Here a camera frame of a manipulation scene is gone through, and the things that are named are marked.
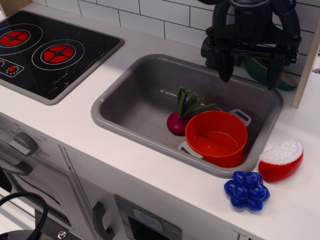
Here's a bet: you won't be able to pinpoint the red white toy fruit wedge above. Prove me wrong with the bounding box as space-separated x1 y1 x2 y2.
258 139 304 182

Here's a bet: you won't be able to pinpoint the grey cabinet door handle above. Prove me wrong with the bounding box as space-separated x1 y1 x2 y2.
92 202 115 240

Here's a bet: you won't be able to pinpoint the wooden side panel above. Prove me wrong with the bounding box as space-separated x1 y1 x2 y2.
292 22 320 109

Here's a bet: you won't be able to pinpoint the black metal base plate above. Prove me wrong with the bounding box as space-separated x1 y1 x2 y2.
0 217 80 240

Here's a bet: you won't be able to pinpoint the black toy stove top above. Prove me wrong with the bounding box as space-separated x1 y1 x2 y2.
0 10 124 106

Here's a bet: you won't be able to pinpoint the blue toy grape bunch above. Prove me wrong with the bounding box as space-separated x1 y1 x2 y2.
223 171 270 212

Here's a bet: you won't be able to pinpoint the black braided cable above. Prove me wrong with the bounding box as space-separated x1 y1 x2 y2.
0 191 48 240

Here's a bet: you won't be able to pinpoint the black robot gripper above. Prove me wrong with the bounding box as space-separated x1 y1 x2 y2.
205 0 302 91

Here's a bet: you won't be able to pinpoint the purple toy beet green leaves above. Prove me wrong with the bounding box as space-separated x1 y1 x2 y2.
166 86 216 136

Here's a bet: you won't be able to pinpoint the grey plastic sink basin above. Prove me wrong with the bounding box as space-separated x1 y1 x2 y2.
91 54 283 178

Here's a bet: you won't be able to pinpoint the orange toy pot grey handles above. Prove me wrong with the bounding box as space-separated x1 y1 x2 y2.
178 109 252 168

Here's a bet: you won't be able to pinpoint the grey oven knob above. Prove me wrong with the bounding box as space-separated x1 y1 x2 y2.
9 132 39 157

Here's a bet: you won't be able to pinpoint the green toy avocado half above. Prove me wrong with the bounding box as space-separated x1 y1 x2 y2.
243 57 297 92

